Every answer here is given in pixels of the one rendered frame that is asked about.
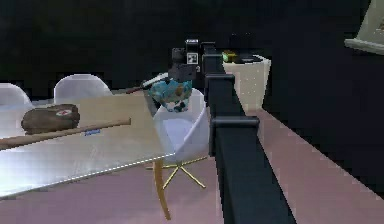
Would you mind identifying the green item in bin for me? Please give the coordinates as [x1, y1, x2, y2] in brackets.
[222, 49, 238, 63]

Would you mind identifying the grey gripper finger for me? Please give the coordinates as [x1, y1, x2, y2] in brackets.
[125, 72, 170, 95]
[143, 87, 160, 118]

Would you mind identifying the pale wooden dining table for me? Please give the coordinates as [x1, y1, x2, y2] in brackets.
[0, 92, 177, 221]

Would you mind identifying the wooden baseball bat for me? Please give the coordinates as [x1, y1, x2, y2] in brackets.
[0, 117, 132, 151]

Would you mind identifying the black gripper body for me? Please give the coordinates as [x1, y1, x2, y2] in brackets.
[167, 47, 198, 84]

